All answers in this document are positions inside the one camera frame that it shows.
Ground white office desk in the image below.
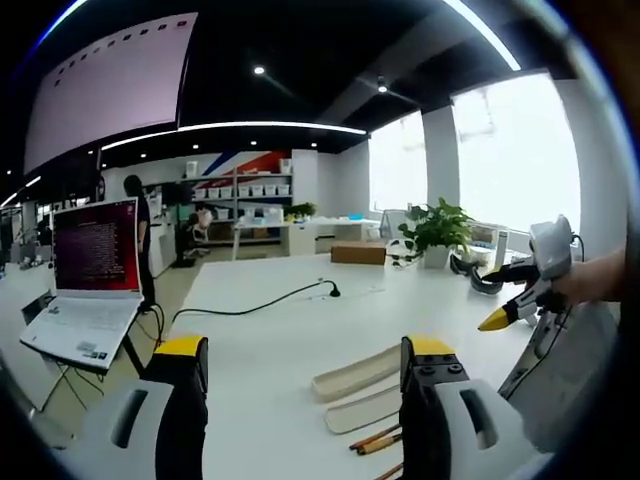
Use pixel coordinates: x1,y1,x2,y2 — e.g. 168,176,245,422
231,215,382,261

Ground black table cable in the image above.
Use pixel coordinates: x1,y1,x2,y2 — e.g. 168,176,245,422
172,279,342,324

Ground shelf with white bins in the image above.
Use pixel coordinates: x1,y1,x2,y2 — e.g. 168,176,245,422
181,158,294,246

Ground wooden chopstick utensil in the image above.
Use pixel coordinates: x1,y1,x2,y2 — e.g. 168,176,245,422
353,432,404,457

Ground beige cutlery case lid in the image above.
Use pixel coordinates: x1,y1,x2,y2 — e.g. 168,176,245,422
323,381,404,436

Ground black laptop stand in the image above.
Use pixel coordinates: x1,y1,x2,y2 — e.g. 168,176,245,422
33,298,166,412

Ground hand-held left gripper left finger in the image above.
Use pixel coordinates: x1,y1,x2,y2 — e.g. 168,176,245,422
88,335,210,480

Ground brown cardboard box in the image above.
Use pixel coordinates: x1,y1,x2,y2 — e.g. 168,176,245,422
330,241,388,265

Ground office chair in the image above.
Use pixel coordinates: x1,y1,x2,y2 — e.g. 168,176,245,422
180,211,215,262

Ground green potted plant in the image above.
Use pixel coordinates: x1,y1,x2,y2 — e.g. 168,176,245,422
388,196,477,271

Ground light grey cloth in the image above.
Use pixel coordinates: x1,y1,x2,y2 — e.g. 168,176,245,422
497,299,624,454

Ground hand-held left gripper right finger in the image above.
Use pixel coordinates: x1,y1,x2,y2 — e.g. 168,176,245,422
399,335,527,480

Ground white laptop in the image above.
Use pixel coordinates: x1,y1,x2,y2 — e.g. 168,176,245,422
19,196,145,371

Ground wooden pencils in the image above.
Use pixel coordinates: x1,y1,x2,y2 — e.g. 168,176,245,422
348,423,403,450

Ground large hanging screen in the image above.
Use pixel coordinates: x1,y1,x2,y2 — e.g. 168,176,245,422
21,8,199,177

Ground beige cutlery case base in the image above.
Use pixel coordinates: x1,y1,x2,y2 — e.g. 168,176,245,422
310,346,404,404

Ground black headset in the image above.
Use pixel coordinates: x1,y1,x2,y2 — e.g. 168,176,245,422
448,251,504,297

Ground small green plant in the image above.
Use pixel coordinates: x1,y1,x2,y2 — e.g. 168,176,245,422
282,201,318,222

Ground person's right hand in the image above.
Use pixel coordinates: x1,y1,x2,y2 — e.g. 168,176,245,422
555,248,627,305

